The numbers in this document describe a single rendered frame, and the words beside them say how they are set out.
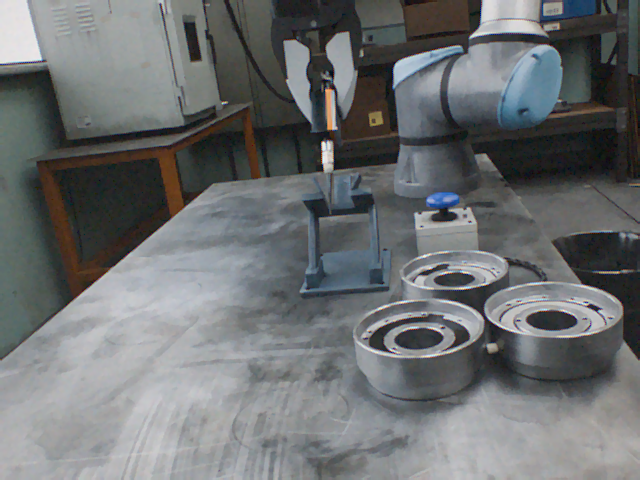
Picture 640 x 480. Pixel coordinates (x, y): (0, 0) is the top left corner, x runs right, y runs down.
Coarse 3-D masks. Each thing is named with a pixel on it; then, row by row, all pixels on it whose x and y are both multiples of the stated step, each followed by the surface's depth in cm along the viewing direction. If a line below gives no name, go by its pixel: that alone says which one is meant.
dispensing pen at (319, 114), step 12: (324, 72) 69; (324, 84) 69; (312, 96) 67; (324, 96) 66; (312, 108) 66; (324, 108) 66; (312, 120) 66; (324, 120) 66; (312, 132) 66; (324, 132) 66; (324, 144) 66; (324, 156) 66; (324, 168) 66
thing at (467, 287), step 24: (408, 264) 64; (432, 264) 66; (456, 264) 65; (480, 264) 64; (504, 264) 61; (408, 288) 60; (432, 288) 57; (456, 288) 56; (480, 288) 56; (504, 288) 58; (480, 312) 58
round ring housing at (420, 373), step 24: (384, 312) 55; (408, 312) 55; (432, 312) 55; (456, 312) 54; (360, 336) 52; (408, 336) 53; (432, 336) 52; (480, 336) 48; (360, 360) 50; (384, 360) 47; (408, 360) 46; (432, 360) 46; (456, 360) 46; (480, 360) 48; (384, 384) 49; (408, 384) 46; (432, 384) 46; (456, 384) 47
